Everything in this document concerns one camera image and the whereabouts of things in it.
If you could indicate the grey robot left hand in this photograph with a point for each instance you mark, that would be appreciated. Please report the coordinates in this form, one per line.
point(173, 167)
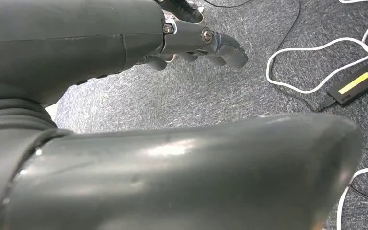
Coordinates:
point(60, 41)

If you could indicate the black shoe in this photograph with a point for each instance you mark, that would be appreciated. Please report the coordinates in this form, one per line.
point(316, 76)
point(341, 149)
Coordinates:
point(180, 9)

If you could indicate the black adapter with yellow label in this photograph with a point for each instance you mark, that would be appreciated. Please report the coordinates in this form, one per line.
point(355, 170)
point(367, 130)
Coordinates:
point(355, 85)

